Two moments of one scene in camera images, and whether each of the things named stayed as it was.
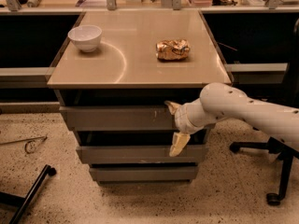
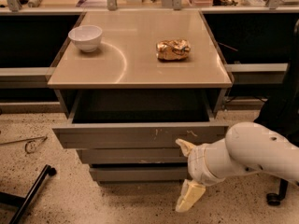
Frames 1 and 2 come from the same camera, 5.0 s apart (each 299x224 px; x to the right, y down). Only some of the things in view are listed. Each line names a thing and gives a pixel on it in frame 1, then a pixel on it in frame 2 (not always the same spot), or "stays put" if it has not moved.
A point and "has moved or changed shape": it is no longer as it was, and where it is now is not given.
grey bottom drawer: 144,174 stays put
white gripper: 181,119 to 198,162
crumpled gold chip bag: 172,49 stays put
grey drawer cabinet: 113,78 stays put
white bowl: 86,37 stays put
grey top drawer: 118,118 has moved or changed shape
